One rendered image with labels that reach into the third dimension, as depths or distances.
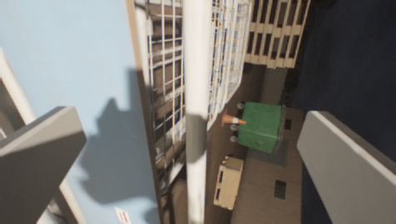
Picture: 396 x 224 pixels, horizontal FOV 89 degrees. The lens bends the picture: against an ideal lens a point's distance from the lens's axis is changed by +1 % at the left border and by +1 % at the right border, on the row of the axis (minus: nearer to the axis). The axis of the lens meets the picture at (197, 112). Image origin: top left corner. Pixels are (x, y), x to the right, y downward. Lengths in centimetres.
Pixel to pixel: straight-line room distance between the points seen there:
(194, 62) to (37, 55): 19
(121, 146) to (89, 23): 14
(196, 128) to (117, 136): 11
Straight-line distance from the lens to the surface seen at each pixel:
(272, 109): 629
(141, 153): 25
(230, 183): 592
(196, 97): 18
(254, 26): 393
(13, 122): 45
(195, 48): 16
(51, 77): 29
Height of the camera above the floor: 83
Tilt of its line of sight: 18 degrees down
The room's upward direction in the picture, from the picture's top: 102 degrees clockwise
